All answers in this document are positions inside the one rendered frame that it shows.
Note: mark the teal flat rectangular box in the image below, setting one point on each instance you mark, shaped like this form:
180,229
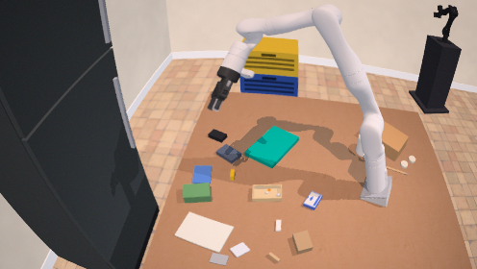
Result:
272,146

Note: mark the white mug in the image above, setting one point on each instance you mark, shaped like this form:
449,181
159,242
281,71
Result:
359,150

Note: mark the blue flat square pad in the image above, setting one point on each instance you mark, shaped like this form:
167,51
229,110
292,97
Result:
202,174

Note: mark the green rectangular box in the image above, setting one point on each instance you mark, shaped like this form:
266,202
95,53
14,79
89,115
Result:
197,193

